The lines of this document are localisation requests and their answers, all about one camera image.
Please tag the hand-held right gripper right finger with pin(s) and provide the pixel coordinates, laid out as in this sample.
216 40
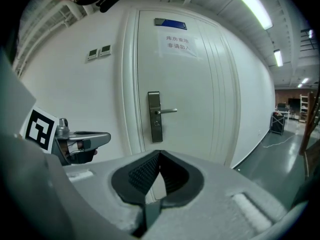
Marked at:
212 204

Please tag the blue door sign plate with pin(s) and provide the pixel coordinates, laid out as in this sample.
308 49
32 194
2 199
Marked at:
172 23

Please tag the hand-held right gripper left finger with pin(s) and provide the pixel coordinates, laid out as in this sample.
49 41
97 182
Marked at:
100 184

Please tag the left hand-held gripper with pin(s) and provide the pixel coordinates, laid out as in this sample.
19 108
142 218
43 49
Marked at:
40 129

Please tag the wooden ladder stand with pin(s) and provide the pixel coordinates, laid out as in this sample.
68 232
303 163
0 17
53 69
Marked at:
308 129

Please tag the white paper notice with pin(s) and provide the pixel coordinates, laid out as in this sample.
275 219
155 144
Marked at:
178 45

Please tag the silver door lock plate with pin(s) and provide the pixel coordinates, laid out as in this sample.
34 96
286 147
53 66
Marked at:
155 131

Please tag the short ceiling light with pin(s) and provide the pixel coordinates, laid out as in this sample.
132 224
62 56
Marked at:
278 58

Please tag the black bin cart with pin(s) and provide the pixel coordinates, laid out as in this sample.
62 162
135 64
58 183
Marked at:
277 124

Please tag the white shelf rack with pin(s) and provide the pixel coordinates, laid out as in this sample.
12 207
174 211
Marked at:
304 109

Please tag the white table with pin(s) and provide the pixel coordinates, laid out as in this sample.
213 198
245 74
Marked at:
283 112

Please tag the long ceiling light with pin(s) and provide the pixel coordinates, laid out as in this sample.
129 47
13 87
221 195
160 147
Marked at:
250 1

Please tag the person's left hand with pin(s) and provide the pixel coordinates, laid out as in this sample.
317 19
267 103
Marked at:
80 156

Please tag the white wall thermostat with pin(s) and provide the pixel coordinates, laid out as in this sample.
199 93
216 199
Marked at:
92 54
105 50

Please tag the black head-worn camera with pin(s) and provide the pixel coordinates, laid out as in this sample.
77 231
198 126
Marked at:
110 1

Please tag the white door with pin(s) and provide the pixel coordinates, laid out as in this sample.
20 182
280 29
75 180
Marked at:
182 89

